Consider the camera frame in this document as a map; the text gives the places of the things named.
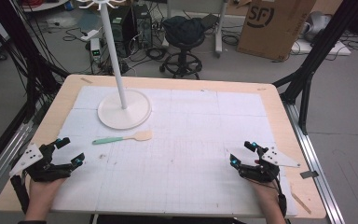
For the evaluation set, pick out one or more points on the grey tape piece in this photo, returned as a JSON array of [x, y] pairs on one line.
[[309, 174]]

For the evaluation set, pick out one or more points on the black swivel stool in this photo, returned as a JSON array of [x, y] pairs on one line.
[[183, 59]]

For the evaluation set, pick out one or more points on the thin wooden stick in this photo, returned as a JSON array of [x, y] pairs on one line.
[[301, 202]]

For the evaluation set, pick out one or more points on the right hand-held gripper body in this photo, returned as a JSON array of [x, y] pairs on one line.
[[262, 171]]

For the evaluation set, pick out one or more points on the person's left hand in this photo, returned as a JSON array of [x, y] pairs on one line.
[[45, 193]]

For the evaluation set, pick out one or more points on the small device with green light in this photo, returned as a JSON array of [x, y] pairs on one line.
[[95, 49]]

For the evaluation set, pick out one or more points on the white grid mat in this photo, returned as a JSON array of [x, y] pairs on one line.
[[183, 161]]

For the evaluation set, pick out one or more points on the aluminium rail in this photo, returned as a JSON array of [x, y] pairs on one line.
[[313, 168], [3, 161]]

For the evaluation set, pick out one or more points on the white power strip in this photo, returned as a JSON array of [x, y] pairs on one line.
[[89, 34]]

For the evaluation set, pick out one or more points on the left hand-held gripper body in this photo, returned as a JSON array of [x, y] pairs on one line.
[[45, 169]]

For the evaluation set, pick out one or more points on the white flat board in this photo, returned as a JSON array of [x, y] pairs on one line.
[[323, 48]]

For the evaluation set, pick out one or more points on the person's right hand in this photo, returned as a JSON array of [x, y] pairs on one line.
[[265, 194]]

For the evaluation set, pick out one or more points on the white pole rack stand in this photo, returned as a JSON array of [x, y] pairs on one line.
[[122, 109]]

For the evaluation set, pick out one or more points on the dark cloth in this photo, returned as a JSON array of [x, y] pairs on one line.
[[183, 26]]

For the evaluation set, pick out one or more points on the black computer tower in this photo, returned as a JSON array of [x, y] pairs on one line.
[[122, 28], [143, 26]]

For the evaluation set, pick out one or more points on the black metal stand frame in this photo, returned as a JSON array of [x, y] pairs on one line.
[[317, 53], [21, 46]]

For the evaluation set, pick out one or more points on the white metal stand leg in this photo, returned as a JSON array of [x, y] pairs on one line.
[[220, 28]]

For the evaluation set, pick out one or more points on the brown cardboard box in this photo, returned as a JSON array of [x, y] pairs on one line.
[[273, 28]]

